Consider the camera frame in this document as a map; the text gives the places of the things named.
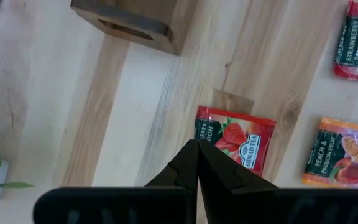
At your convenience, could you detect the red strawberry tea packet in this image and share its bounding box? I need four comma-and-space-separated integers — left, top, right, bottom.
193, 105, 277, 177
333, 0, 358, 83

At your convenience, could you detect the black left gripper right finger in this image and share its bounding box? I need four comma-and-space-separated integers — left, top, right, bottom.
198, 139, 278, 224

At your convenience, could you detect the wooden tea box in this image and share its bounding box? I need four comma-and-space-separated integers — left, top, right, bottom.
70, 0, 198, 56

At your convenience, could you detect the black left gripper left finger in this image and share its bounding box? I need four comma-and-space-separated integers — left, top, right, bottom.
144, 139, 200, 191

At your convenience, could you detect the orange peach tea packet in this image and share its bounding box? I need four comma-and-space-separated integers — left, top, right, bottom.
301, 116, 358, 189

